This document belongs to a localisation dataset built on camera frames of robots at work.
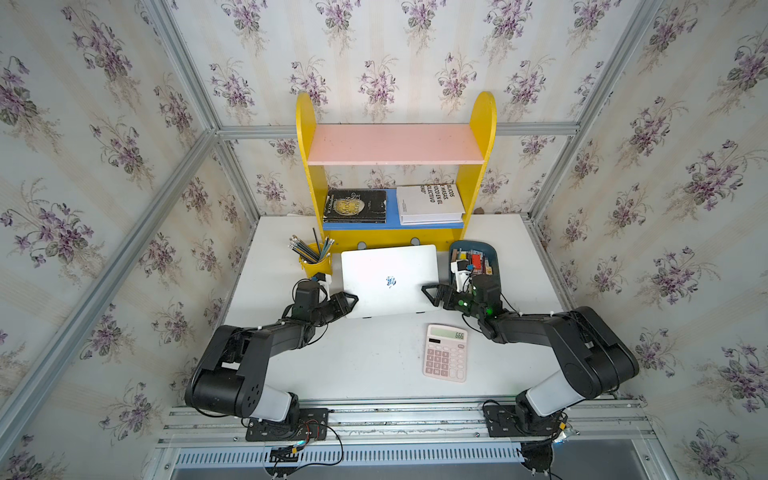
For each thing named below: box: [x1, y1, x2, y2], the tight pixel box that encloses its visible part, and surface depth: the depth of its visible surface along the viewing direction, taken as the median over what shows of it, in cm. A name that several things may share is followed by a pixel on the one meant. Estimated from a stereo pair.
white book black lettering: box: [396, 184, 466, 225], surface depth 101 cm
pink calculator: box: [423, 324, 468, 383], surface depth 85 cm
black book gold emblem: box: [324, 189, 387, 224], surface depth 103 cm
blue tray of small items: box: [449, 240, 500, 280], surface depth 106 cm
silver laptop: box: [341, 245, 439, 318], surface depth 93 cm
